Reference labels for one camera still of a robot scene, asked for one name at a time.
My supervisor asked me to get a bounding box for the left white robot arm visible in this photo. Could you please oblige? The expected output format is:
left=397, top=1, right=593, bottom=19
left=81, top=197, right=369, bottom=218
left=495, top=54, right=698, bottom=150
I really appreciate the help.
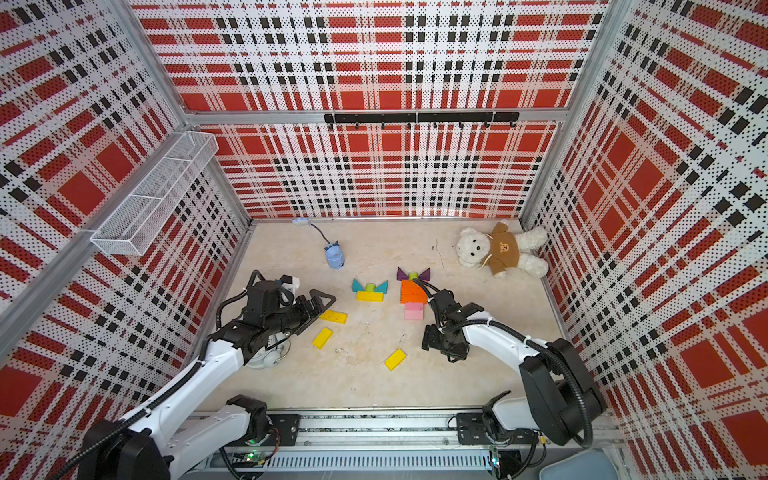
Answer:
left=50, top=271, right=336, bottom=479

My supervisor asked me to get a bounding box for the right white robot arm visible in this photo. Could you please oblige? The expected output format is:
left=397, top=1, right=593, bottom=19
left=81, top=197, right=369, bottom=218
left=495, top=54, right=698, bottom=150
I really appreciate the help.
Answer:
left=416, top=281, right=607, bottom=449

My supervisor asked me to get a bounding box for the white teddy bear brown hoodie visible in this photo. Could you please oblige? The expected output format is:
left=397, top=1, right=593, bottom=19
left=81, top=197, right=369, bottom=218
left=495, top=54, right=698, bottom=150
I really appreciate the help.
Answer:
left=455, top=220, right=549, bottom=278

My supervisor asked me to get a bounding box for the blue plastic toy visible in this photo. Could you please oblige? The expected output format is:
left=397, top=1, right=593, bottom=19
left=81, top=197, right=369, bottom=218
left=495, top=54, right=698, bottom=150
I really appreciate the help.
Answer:
left=324, top=242, right=345, bottom=270

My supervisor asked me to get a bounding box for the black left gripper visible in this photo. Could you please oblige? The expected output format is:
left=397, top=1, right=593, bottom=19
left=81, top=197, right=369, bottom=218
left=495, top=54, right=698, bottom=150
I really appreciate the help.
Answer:
left=265, top=290, right=336, bottom=336

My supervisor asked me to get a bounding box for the white twin-bell alarm clock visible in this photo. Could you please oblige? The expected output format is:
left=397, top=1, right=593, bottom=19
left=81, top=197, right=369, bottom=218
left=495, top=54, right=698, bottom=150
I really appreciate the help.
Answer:
left=245, top=339, right=291, bottom=370

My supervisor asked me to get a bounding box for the yellow block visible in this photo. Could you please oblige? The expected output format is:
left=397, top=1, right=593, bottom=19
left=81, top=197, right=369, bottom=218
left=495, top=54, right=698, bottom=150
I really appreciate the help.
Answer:
left=385, top=349, right=407, bottom=371
left=312, top=327, right=333, bottom=350
left=356, top=291, right=385, bottom=302
left=319, top=310, right=348, bottom=324

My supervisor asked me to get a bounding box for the grey bin bottom right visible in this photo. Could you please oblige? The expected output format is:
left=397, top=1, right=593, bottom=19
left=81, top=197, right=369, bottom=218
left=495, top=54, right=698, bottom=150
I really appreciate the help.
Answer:
left=539, top=450, right=619, bottom=480

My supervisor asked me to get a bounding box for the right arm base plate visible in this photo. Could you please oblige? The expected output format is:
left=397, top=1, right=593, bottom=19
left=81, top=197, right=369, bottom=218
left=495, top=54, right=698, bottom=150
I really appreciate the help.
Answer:
left=456, top=412, right=539, bottom=446

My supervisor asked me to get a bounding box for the black wall hook rail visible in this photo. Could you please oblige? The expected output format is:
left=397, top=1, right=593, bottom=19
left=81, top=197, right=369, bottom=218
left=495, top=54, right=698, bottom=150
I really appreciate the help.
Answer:
left=324, top=111, right=521, bottom=128

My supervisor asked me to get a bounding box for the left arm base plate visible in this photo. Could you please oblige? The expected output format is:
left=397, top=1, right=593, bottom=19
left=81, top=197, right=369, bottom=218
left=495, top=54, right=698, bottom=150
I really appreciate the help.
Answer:
left=231, top=414, right=301, bottom=448

